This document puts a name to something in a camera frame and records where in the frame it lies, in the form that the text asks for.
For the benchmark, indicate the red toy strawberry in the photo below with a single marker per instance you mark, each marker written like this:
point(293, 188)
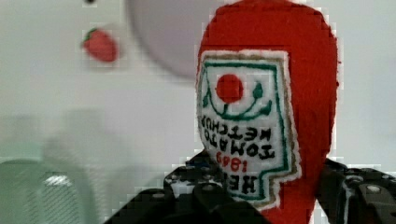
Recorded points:
point(101, 46)

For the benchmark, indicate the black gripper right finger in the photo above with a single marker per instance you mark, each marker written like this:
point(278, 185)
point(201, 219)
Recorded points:
point(356, 195)

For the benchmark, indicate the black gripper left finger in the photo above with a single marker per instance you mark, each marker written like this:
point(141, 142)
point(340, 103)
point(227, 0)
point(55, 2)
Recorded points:
point(192, 194)

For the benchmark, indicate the round grey plate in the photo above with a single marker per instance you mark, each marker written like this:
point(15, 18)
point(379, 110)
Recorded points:
point(171, 30)

